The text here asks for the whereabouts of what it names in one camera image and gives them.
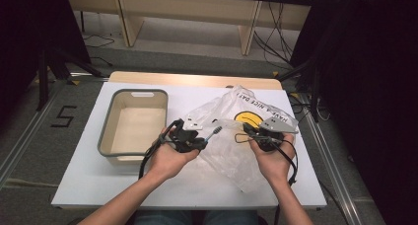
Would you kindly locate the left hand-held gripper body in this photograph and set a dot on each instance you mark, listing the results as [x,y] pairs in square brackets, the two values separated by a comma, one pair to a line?
[184,137]

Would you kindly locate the person's blue jeans legs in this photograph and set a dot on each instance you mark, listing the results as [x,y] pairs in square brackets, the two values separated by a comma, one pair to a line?
[197,218]

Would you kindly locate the black metal stand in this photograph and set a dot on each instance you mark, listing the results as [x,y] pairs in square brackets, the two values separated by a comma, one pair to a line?
[52,67]
[309,77]

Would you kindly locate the blue grey toothbrush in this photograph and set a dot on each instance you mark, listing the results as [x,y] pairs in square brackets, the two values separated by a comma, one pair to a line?
[215,131]

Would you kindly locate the person's left hand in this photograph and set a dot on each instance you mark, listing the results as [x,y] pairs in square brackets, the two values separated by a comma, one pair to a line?
[167,162]

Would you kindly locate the beige basket with grey rim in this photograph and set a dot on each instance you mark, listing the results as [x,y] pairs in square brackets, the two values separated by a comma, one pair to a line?
[138,126]

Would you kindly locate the white smiley plastic bag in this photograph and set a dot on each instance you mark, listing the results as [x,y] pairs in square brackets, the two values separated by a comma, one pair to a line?
[230,152]

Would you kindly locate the aluminium floor rail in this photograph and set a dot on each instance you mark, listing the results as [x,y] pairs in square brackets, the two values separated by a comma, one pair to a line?
[332,172]
[29,126]

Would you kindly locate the person's right hand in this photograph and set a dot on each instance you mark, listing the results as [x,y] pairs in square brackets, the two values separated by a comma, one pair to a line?
[276,165]

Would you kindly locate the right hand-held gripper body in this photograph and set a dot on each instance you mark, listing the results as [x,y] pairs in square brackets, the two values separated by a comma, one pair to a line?
[272,124]

